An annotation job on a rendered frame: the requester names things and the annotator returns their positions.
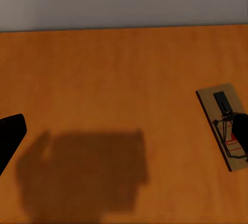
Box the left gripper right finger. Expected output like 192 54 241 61
231 113 248 155

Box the mousetrap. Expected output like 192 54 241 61
196 83 248 172

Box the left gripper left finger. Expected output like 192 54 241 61
0 114 27 175

